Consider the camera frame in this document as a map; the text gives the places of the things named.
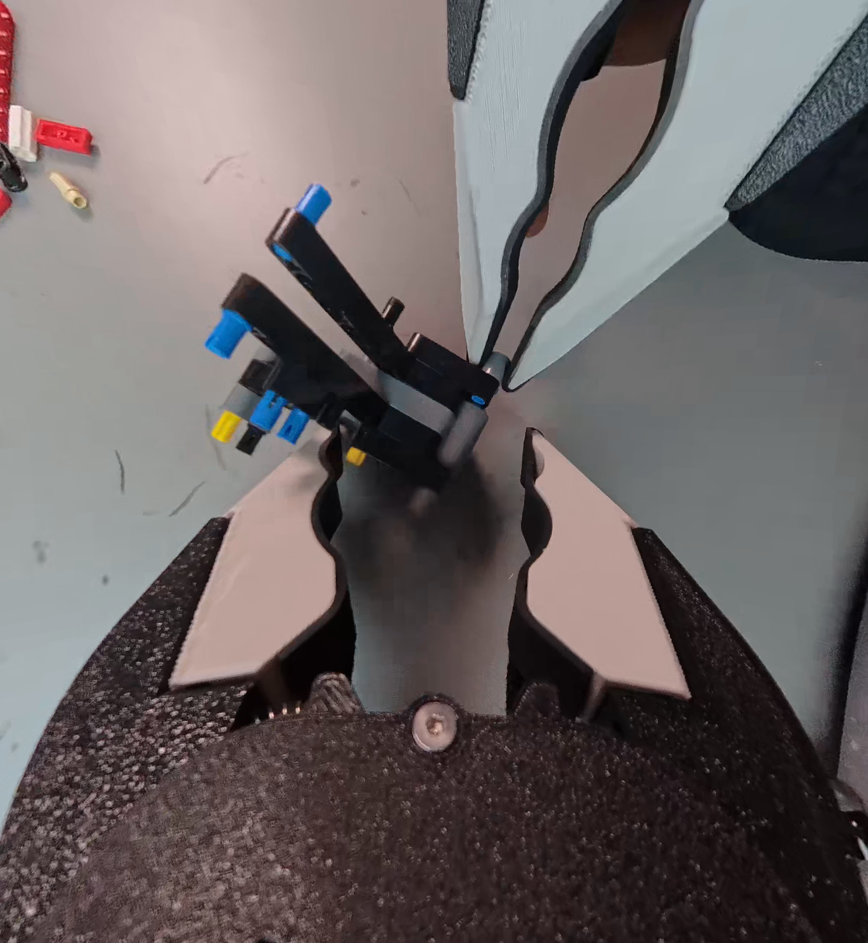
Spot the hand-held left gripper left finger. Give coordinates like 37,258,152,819
169,427,350,719

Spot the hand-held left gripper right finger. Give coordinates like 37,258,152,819
508,427,693,723

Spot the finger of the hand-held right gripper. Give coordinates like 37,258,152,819
502,0,868,393
449,0,626,369

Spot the black toy brick assembly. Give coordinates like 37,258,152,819
204,184,500,496

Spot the grey desk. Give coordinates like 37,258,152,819
0,0,868,837

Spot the person's right hand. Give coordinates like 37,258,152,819
599,0,693,71

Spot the tan pin brick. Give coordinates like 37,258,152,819
49,171,90,211

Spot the small red plate brick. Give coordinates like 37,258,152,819
35,118,95,156

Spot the small white brick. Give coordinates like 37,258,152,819
8,105,39,163

